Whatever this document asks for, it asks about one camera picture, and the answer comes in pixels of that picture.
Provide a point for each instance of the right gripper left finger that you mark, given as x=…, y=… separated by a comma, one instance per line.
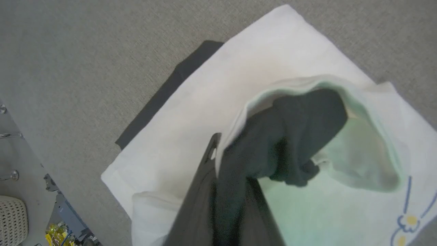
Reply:
x=198, y=205

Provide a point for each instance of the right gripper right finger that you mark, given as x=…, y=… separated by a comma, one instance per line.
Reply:
x=263, y=222

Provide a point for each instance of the chrome metal leg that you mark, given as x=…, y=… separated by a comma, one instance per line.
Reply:
x=13, y=175

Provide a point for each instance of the black and white shirt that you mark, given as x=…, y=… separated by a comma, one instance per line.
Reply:
x=239, y=85

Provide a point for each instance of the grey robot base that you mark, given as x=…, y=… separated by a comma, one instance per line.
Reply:
x=71, y=215

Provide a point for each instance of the white perforated basket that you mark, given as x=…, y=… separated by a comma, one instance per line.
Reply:
x=12, y=222

